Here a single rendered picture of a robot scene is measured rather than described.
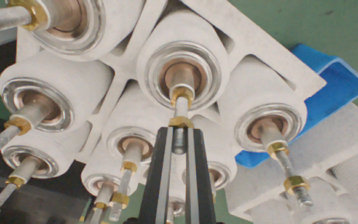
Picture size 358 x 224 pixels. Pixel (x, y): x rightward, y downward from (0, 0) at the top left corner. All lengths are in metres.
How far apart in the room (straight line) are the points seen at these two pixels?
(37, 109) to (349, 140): 0.50
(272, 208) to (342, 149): 0.21
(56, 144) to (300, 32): 0.50
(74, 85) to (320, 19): 0.47
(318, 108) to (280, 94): 0.27
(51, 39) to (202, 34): 0.13
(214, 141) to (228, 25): 0.16
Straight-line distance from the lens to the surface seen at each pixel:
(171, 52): 0.16
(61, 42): 0.19
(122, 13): 0.18
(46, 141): 0.32
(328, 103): 0.48
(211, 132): 0.29
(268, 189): 0.51
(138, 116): 0.22
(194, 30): 0.17
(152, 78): 0.18
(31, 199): 0.65
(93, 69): 0.27
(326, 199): 0.50
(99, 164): 0.32
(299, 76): 0.30
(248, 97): 0.21
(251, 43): 0.25
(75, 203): 0.61
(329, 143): 0.47
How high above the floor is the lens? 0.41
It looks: 53 degrees down
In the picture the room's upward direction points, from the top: 177 degrees counter-clockwise
